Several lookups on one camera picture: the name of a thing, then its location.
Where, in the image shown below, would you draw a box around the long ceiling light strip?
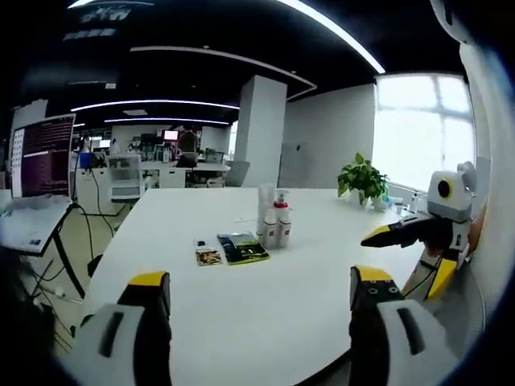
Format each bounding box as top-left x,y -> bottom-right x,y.
70,99 -> 241,113
105,117 -> 233,124

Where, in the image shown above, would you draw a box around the white drawer cabinet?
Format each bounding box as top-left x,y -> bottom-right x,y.
74,154 -> 142,216

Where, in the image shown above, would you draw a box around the wide curved ceiling light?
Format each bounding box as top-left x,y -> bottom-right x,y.
265,0 -> 386,75

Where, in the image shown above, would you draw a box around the black rounded object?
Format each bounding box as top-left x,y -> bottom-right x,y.
87,254 -> 104,279

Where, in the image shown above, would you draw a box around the red collar skincare pump bottle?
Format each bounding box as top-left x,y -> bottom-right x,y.
273,188 -> 293,226

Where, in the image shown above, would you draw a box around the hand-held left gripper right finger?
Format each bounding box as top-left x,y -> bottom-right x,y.
348,264 -> 460,386

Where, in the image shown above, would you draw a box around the white worn device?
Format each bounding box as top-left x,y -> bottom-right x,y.
429,0 -> 474,43

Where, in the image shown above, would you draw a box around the white desk black legs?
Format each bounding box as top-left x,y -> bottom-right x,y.
0,195 -> 89,301

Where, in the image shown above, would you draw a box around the large black ceiling sign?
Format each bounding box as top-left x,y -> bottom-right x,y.
62,6 -> 132,43

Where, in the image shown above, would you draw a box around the maroon screen monitor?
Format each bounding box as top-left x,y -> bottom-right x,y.
10,113 -> 77,199

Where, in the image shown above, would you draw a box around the person's right hand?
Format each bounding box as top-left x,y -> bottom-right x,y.
468,203 -> 491,257

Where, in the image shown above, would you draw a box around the green printed packet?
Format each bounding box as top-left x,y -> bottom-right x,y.
216,232 -> 272,267

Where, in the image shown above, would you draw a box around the bright window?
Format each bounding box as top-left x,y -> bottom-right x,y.
372,74 -> 478,195

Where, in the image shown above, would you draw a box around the green potted plant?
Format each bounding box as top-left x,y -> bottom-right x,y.
336,152 -> 391,211

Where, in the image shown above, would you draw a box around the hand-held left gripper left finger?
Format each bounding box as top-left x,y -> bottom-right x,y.
79,271 -> 174,386

